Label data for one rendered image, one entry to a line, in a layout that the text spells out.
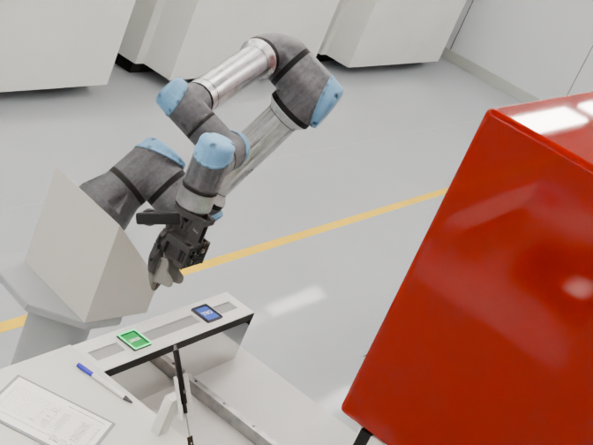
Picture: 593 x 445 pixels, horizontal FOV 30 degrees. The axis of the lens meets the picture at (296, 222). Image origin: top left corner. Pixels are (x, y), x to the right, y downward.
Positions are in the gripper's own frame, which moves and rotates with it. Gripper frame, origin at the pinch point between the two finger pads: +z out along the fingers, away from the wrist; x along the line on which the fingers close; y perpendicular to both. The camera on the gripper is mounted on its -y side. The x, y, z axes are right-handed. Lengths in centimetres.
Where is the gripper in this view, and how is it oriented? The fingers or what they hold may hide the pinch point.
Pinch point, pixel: (153, 282)
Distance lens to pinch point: 233.3
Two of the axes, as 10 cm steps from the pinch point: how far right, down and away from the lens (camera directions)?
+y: 7.6, 5.1, -3.9
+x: 5.3, -1.5, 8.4
